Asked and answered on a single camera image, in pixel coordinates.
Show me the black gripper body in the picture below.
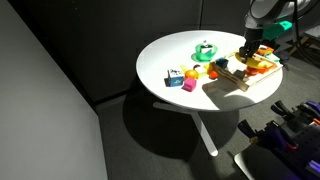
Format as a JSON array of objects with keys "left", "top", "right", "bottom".
[{"left": 244, "top": 27, "right": 267, "bottom": 51}]

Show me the yellow banana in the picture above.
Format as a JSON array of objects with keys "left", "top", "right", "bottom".
[{"left": 234, "top": 52, "right": 268, "bottom": 68}]

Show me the wooden tray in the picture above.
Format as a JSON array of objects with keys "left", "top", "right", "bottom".
[{"left": 209, "top": 49, "right": 284, "bottom": 93}]

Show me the orange arch block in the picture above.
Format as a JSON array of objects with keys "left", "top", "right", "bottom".
[{"left": 257, "top": 44, "right": 275, "bottom": 57}]

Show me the red ball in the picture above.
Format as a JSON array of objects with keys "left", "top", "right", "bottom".
[{"left": 245, "top": 66, "right": 260, "bottom": 77}]

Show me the gray cube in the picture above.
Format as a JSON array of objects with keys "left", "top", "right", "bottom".
[{"left": 233, "top": 69, "right": 247, "bottom": 81}]

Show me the orange cube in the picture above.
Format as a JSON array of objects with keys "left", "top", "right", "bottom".
[{"left": 256, "top": 65, "right": 272, "bottom": 75}]

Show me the green cube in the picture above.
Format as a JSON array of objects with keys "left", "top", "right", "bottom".
[{"left": 265, "top": 52, "right": 281, "bottom": 64}]

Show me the blue cube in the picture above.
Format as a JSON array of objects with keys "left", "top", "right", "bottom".
[{"left": 215, "top": 57, "right": 230, "bottom": 70}]

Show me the small red toy fruit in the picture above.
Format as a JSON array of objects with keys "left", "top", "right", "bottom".
[{"left": 208, "top": 70, "right": 220, "bottom": 80}]

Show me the small printed box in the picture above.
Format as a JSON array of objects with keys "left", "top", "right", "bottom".
[{"left": 200, "top": 40, "right": 215, "bottom": 55}]

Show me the yellow toy fruit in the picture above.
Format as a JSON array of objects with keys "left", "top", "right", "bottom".
[{"left": 203, "top": 62, "right": 213, "bottom": 74}]

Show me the green bowl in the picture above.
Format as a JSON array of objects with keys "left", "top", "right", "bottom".
[{"left": 190, "top": 42, "right": 219, "bottom": 63}]

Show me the orange fruit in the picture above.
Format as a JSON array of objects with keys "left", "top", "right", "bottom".
[{"left": 185, "top": 69, "right": 200, "bottom": 81}]

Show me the wooden side table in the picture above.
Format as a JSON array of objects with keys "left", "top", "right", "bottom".
[{"left": 289, "top": 24, "right": 320, "bottom": 56}]

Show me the magenta cube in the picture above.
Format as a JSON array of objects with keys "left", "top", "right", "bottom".
[{"left": 181, "top": 77, "right": 198, "bottom": 93}]

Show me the purple spring clamp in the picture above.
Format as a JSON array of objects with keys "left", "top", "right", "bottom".
[
  {"left": 270, "top": 99, "right": 320, "bottom": 125},
  {"left": 237, "top": 118, "right": 299, "bottom": 152}
]

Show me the blue white toy block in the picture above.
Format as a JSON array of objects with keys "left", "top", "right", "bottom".
[{"left": 165, "top": 68, "right": 185, "bottom": 88}]

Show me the white table base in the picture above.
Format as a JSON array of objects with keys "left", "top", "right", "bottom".
[{"left": 152, "top": 101, "right": 220, "bottom": 158}]

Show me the black perforated breadboard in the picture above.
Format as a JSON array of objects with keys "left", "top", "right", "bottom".
[{"left": 275, "top": 121, "right": 320, "bottom": 180}]

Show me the robot mounting cart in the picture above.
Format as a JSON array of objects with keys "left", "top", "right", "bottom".
[{"left": 233, "top": 145, "right": 303, "bottom": 180}]

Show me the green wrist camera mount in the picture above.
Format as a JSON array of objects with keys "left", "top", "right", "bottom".
[{"left": 262, "top": 20, "right": 293, "bottom": 41}]

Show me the black cable bundle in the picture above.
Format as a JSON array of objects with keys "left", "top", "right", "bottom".
[{"left": 290, "top": 0, "right": 320, "bottom": 66}]

